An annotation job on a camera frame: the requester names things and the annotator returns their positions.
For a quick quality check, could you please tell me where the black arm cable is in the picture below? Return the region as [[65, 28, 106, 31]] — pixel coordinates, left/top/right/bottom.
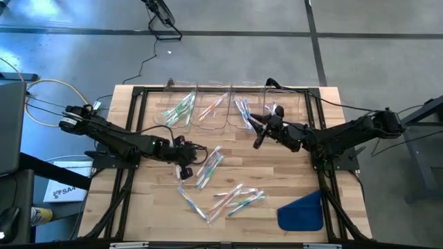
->
[[273, 84, 378, 113]]

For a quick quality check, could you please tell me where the clear plastic bin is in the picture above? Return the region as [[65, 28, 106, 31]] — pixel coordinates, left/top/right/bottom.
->
[[190, 81, 231, 136], [226, 82, 267, 131], [262, 88, 302, 142], [153, 80, 198, 131]]

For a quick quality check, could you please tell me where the blue cloth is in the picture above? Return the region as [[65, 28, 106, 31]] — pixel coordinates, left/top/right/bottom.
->
[[276, 189, 325, 232]]

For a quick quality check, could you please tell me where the yellow floor cable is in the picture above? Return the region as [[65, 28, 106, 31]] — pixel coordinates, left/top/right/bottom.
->
[[24, 78, 89, 127]]

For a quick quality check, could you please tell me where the white frame bracket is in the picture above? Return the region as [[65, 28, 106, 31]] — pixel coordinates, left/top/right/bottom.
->
[[302, 243, 343, 249], [109, 241, 150, 249]]

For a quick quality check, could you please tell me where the black floor cable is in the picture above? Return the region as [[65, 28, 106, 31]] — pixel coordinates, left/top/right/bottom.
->
[[120, 38, 159, 86]]

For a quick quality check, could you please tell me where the black side desk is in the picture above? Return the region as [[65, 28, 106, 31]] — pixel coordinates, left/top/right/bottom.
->
[[0, 151, 93, 245]]

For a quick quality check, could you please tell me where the laptop computer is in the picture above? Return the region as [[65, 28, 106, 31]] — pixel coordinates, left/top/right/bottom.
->
[[0, 81, 27, 176]]

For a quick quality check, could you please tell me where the white printed cardboard box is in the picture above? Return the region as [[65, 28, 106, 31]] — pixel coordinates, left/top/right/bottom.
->
[[43, 160, 94, 203]]

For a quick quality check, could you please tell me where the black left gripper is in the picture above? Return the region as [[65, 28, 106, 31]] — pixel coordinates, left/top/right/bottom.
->
[[162, 135, 201, 181]]

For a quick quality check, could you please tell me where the yellow white cup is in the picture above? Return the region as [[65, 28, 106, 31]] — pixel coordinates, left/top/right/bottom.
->
[[30, 206, 54, 228]]

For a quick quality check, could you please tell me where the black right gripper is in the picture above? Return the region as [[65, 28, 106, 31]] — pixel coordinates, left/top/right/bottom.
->
[[248, 106, 306, 152]]

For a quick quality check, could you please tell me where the black equipment stand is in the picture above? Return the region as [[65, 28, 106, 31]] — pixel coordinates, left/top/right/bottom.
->
[[397, 95, 443, 200]]

